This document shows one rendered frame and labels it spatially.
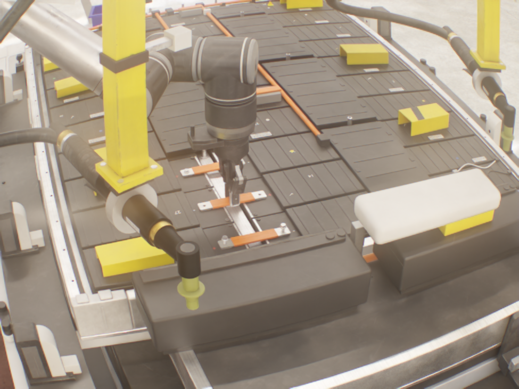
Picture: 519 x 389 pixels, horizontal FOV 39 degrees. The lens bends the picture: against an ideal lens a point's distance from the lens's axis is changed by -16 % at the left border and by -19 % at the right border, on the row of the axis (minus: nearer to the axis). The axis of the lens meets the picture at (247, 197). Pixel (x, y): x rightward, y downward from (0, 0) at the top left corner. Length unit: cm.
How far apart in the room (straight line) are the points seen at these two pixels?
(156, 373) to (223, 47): 72
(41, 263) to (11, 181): 42
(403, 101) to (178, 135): 67
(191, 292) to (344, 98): 122
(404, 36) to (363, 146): 349
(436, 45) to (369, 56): 296
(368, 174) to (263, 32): 91
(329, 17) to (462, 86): 211
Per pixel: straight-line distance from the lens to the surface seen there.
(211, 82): 174
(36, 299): 189
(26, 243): 203
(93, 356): 244
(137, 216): 126
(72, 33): 162
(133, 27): 114
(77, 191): 200
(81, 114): 235
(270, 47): 266
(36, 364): 164
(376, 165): 205
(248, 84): 175
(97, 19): 343
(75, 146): 145
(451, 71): 514
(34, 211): 219
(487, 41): 177
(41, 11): 163
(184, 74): 174
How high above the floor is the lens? 210
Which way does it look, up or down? 34 degrees down
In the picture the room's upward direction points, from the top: 1 degrees counter-clockwise
